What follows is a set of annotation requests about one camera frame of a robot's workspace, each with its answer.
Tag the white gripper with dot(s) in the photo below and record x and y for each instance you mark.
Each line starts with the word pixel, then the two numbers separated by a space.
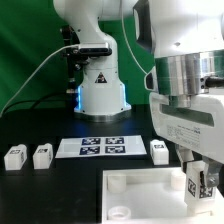
pixel 199 128

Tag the white square tabletop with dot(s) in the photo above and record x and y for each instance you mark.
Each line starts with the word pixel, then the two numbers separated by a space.
pixel 152 196

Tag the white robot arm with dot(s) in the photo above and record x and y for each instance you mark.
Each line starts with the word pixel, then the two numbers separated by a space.
pixel 186 38

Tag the white sheet with tags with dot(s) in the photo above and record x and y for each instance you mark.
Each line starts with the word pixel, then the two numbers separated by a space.
pixel 101 146

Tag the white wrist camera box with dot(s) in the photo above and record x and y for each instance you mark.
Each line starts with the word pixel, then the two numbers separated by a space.
pixel 150 80

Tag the black camera stand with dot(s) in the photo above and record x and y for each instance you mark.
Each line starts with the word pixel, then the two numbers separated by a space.
pixel 75 64

